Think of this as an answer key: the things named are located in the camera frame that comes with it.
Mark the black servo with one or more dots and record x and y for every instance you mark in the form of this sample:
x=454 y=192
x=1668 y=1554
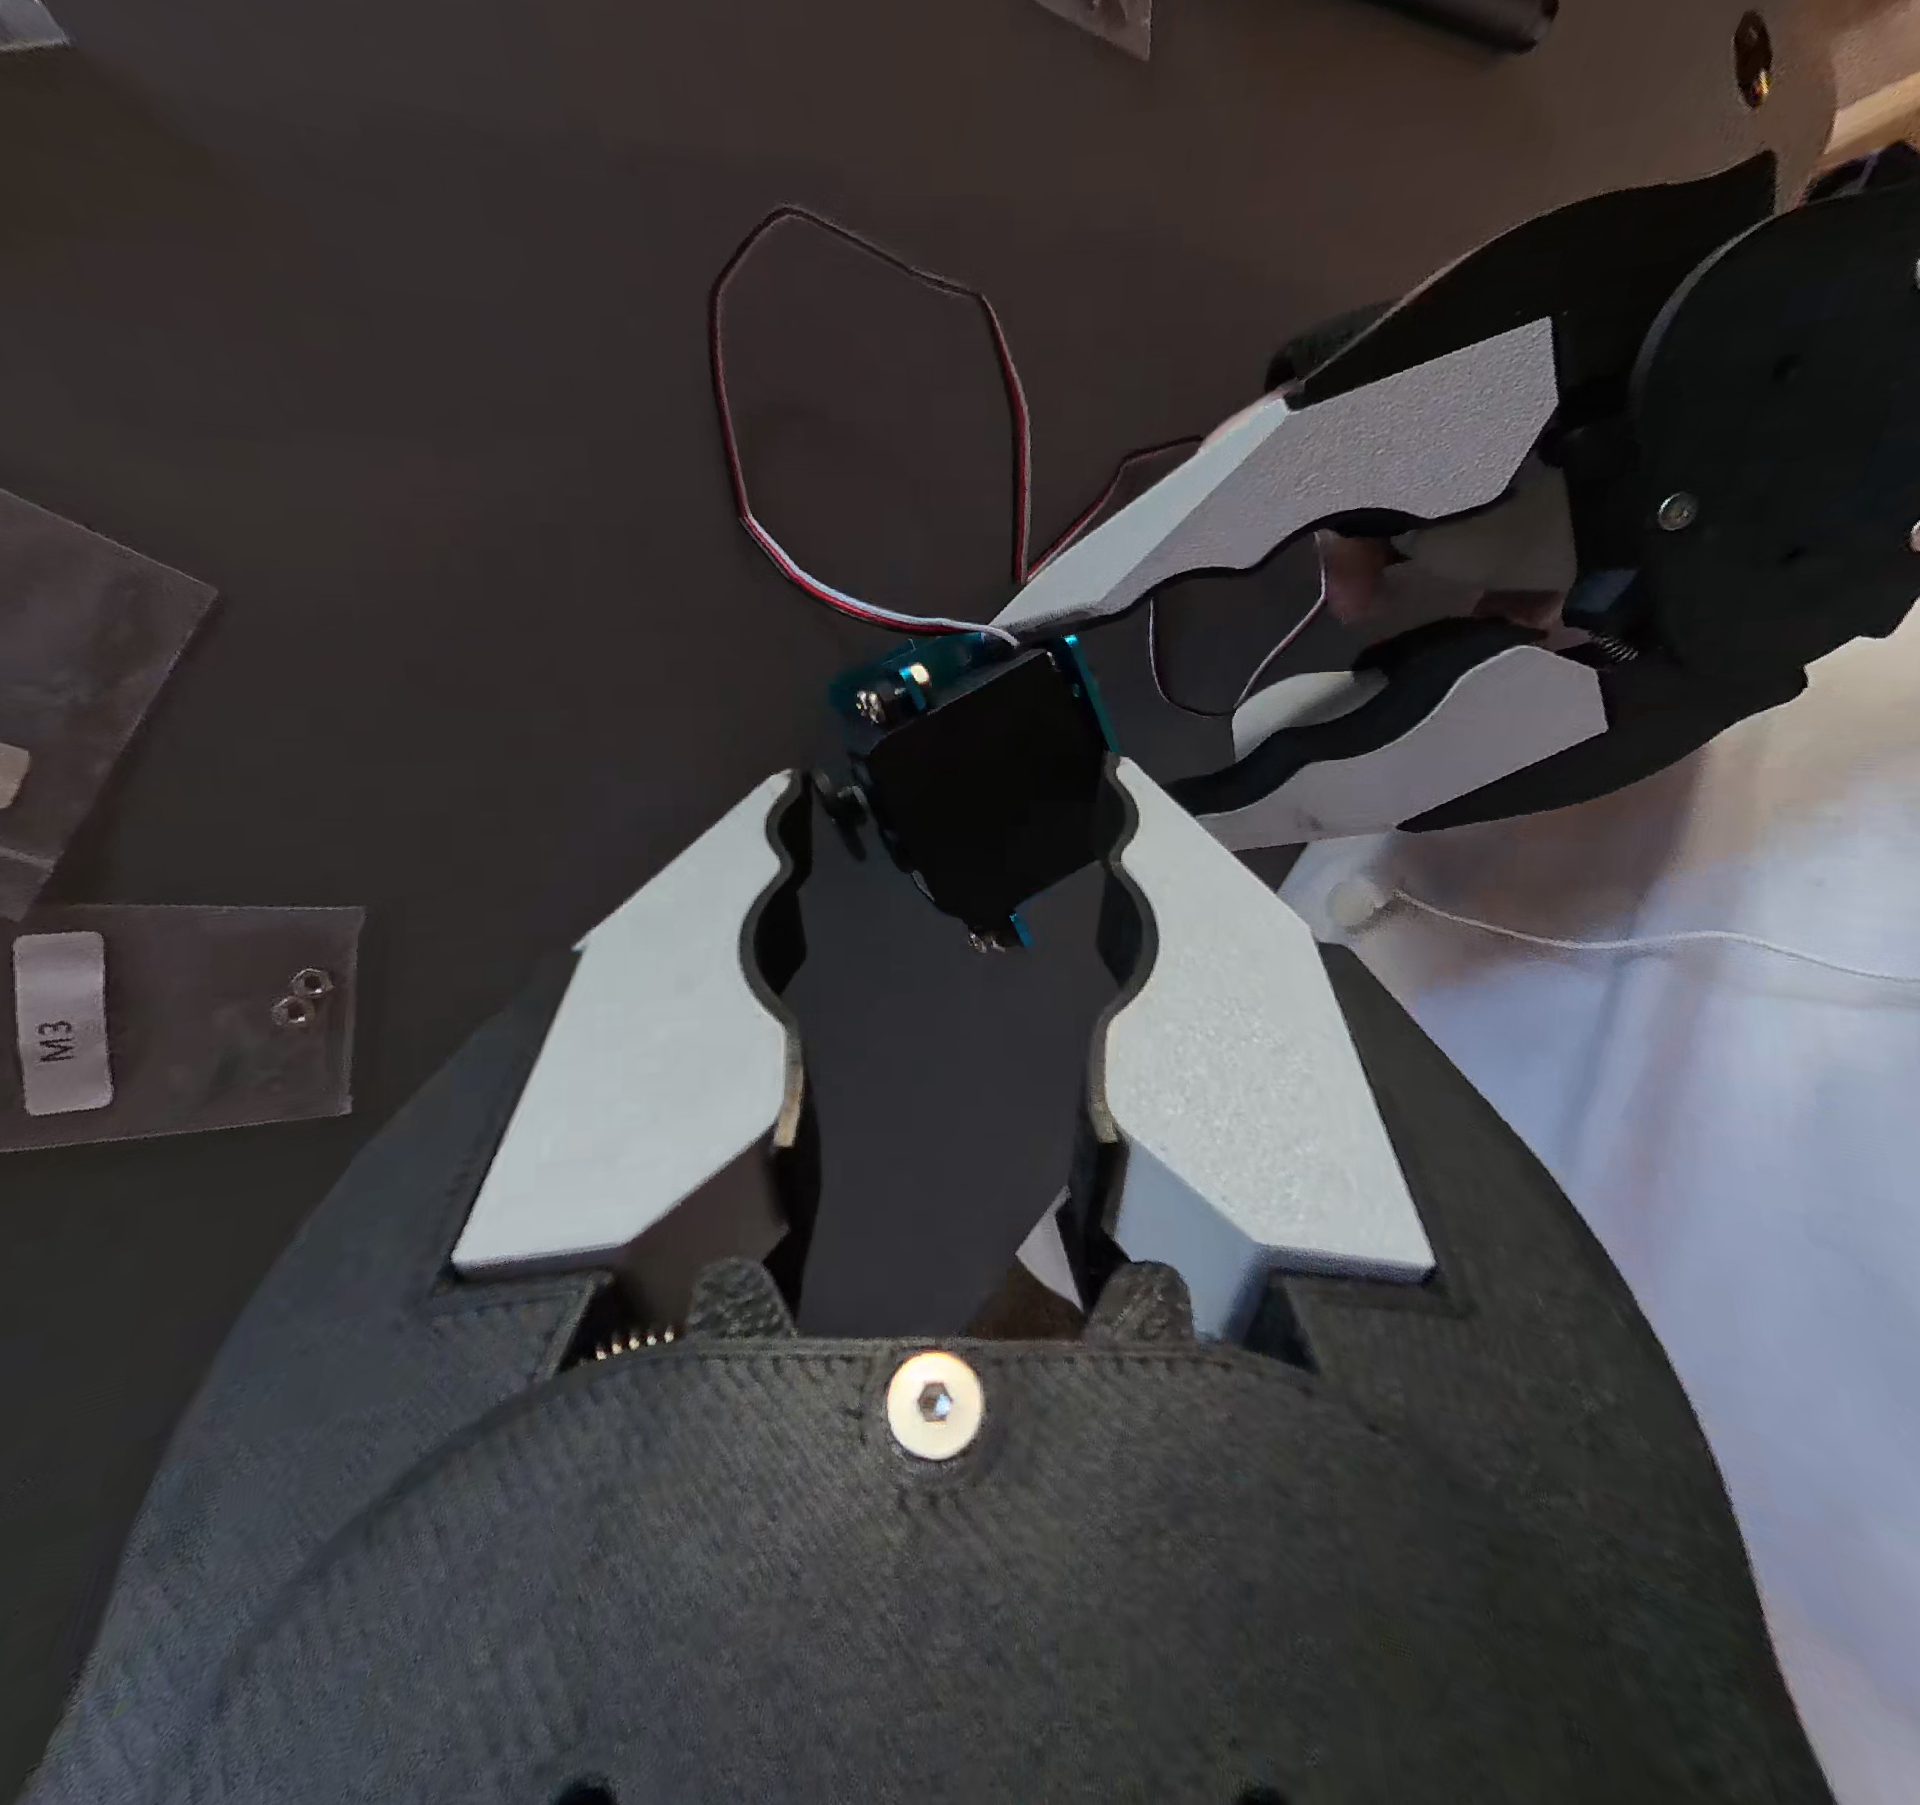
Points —
x=977 y=786

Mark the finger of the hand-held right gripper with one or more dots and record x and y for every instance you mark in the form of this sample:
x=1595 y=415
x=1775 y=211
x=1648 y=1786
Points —
x=1350 y=472
x=1441 y=755

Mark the clear bag with two nuts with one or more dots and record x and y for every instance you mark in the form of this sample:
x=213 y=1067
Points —
x=196 y=1056

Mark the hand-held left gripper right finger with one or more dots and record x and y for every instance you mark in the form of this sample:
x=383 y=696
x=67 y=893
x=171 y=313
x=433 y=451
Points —
x=1245 y=1087

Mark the white shirt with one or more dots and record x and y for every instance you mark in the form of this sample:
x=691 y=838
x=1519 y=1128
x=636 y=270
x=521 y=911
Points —
x=1651 y=1087

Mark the person's right hand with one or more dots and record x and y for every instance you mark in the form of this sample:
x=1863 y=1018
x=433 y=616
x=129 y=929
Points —
x=1358 y=579

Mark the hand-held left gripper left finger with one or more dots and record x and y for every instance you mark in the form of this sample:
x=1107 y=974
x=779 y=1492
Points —
x=646 y=1087

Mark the clear bag with white label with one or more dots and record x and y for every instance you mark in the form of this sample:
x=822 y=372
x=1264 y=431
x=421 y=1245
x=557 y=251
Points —
x=91 y=636

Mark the dark grey desk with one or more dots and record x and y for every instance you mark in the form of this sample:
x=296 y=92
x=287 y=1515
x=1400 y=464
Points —
x=451 y=336

